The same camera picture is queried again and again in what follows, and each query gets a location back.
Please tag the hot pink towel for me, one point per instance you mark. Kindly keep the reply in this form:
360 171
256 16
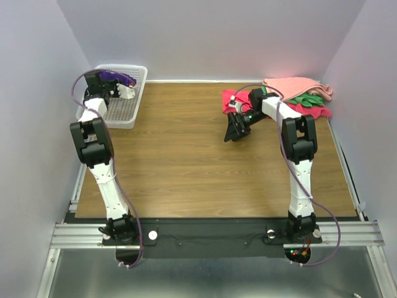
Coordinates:
243 97

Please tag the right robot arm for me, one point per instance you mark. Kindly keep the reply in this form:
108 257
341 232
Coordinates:
298 144

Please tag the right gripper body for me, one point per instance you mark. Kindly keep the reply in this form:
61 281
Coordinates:
246 120

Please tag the aluminium frame rail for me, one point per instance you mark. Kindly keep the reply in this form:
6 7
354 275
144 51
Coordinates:
86 236

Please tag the green towel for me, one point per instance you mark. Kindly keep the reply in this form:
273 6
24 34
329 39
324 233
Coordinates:
305 99

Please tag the purple towel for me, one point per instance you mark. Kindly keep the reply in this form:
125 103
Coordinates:
122 78

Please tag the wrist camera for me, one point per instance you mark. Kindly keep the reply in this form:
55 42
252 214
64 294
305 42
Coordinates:
238 106
125 92

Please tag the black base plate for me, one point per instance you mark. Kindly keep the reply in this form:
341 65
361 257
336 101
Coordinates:
211 238

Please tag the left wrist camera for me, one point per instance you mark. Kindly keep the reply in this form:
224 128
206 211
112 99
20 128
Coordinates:
125 92

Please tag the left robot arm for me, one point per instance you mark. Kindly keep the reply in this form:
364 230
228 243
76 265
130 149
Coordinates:
94 147

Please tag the white plastic basket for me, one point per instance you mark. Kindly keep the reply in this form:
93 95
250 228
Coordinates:
118 113

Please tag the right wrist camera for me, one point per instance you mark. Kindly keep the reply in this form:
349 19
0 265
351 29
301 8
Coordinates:
238 106

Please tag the salmon pink towel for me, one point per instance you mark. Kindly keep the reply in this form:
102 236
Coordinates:
295 86

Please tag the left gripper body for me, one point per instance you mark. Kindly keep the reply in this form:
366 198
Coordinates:
108 86

